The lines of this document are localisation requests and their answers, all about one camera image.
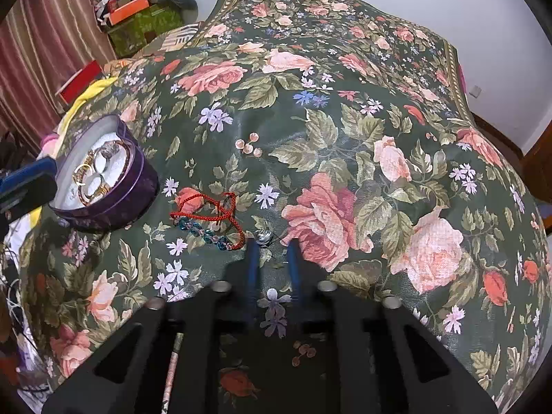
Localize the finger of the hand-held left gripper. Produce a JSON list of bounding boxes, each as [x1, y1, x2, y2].
[[0, 157, 59, 221]]

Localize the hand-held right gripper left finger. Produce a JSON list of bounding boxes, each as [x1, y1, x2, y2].
[[43, 240, 260, 414]]

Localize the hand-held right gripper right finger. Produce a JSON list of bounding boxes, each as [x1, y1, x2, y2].
[[287, 240, 502, 414]]

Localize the gold bangle bracelet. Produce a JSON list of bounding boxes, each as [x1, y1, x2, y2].
[[72, 161, 102, 187]]

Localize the red string bead bracelet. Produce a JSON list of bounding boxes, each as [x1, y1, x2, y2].
[[169, 192, 246, 252]]

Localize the amber bead bracelet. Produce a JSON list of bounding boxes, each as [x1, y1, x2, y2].
[[78, 168, 132, 208]]

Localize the purple heart-shaped tin box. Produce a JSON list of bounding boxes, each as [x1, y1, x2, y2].
[[47, 114, 161, 231]]

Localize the pink plush toy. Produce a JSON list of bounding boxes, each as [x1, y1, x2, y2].
[[40, 134, 61, 156]]

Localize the red and grey box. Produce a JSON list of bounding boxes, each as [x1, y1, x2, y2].
[[55, 60, 104, 105]]

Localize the dark green floral tablecloth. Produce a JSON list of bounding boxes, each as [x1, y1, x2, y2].
[[17, 0, 552, 414]]

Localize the striped brown curtain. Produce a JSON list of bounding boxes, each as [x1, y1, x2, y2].
[[0, 0, 117, 156]]

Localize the orange shoe box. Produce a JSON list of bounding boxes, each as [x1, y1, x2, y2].
[[108, 0, 151, 27]]

